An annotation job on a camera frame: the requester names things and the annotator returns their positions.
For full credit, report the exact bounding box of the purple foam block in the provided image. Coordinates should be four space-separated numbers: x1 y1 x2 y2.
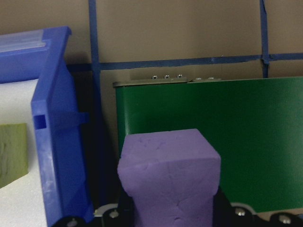
117 128 222 227

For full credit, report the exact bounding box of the yellow foam block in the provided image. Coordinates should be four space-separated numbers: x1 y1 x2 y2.
0 122 29 190

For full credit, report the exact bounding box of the green conveyor belt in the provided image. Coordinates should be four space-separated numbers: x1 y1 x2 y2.
112 73 303 213

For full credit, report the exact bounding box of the blue plastic storage bin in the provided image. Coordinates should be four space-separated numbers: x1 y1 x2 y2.
0 26 95 227

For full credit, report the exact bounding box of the white foam pad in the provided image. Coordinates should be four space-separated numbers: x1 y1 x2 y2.
0 79 48 227

